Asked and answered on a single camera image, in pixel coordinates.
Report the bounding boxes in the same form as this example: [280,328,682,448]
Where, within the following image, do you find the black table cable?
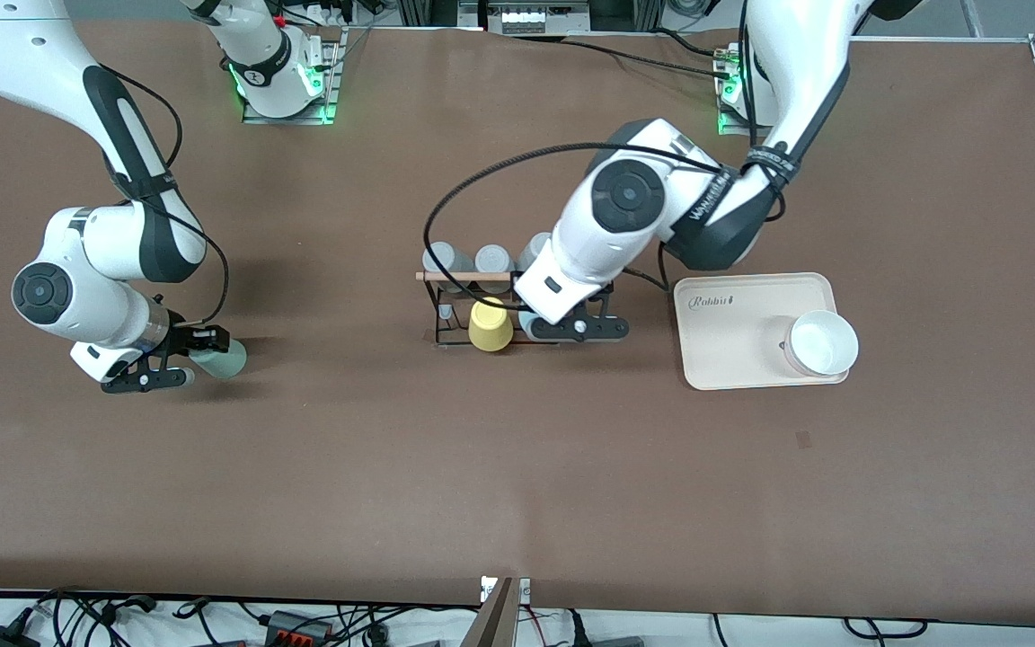
[558,36,730,80]

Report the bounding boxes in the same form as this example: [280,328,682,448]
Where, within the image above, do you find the pale green cup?
[187,340,248,381]

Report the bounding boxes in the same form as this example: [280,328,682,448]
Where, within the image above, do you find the white bowl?
[783,310,860,377]

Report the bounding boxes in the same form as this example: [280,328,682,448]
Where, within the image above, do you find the grey cup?
[423,241,475,295]
[474,244,517,294]
[517,232,556,272]

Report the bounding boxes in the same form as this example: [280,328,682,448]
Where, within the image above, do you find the black wire cup rack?
[416,268,572,350]

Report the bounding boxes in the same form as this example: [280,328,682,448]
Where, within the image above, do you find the black box orange buttons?
[264,611,336,644]

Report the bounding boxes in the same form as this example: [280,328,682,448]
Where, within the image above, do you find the yellow cup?
[468,297,515,352]

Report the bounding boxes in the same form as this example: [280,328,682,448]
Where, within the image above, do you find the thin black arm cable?
[95,63,231,329]

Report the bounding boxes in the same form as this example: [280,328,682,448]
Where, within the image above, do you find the white marker tag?
[480,576,532,605]

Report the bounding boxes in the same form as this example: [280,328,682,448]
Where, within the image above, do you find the grey brown stand post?
[462,577,518,647]

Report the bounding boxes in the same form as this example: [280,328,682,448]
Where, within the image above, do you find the beige rectangular tray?
[673,272,851,392]

